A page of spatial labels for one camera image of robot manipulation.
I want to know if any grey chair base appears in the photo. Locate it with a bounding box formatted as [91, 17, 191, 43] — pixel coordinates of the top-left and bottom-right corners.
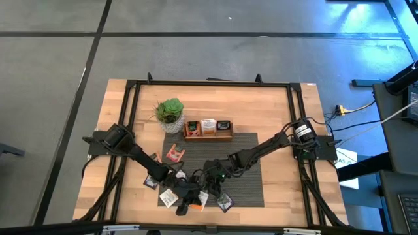
[0, 142, 26, 158]

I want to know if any black camera rig beam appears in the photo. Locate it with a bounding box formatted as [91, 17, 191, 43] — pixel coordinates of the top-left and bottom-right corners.
[0, 220, 418, 235]

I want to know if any yellow power cord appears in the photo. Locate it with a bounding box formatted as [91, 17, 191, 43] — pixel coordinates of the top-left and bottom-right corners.
[335, 99, 377, 116]

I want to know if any black pole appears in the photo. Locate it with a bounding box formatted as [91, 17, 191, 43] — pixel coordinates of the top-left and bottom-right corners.
[384, 60, 418, 96]

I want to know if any black aluminium table frame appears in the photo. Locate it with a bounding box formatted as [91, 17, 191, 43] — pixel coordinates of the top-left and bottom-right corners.
[73, 72, 349, 229]

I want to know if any black cable bundle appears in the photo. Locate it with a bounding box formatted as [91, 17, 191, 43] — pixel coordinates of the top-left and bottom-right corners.
[298, 159, 349, 228]
[76, 155, 128, 223]

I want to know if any succulent in triangle-patterned pot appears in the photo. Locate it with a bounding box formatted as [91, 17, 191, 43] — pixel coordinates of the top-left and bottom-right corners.
[150, 97, 185, 134]

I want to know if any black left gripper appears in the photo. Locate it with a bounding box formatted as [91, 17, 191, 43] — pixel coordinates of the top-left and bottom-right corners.
[164, 174, 202, 217]

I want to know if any white sign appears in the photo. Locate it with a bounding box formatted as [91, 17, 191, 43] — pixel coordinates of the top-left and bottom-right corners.
[334, 147, 359, 191]

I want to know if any black power cable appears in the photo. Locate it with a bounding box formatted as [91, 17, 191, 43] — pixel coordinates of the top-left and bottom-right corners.
[326, 114, 383, 133]

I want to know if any dark grey desk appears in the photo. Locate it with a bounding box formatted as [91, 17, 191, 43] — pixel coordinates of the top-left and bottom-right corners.
[378, 169, 418, 235]
[372, 81, 418, 177]

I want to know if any wooden tea organiser box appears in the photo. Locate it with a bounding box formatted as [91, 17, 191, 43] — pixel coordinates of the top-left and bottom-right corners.
[182, 119, 235, 142]

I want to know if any black keyboard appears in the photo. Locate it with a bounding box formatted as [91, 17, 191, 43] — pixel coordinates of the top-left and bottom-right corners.
[397, 193, 418, 234]

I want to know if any white cord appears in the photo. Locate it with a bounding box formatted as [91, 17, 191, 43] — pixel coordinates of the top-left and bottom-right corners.
[336, 99, 418, 146]

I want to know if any grey woven placemat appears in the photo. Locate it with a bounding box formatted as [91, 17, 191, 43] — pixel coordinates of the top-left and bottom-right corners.
[157, 131, 265, 208]

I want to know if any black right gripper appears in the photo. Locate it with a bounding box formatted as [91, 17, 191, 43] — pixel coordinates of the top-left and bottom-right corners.
[201, 158, 235, 199]

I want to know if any teal floor bar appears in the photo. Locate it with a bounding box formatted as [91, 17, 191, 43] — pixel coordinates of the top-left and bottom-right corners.
[351, 78, 385, 87]

